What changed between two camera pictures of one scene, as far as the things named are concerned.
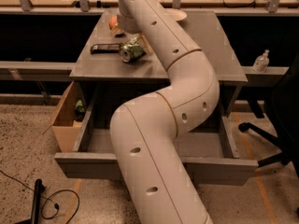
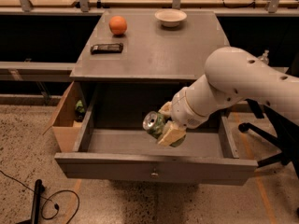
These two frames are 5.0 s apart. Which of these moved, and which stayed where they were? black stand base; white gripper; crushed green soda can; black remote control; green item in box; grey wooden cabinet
Moved: crushed green soda can; white gripper
Stayed: black remote control; black stand base; green item in box; grey wooden cabinet
